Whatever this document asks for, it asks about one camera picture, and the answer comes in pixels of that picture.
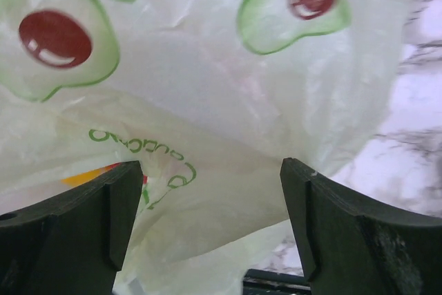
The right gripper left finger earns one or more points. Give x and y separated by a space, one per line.
74 242

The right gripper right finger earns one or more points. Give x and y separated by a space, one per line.
350 243

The avocado print plastic bag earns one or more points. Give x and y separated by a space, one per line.
209 96

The yellow bell pepper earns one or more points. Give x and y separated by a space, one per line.
83 178

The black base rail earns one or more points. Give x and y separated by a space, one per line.
261 282

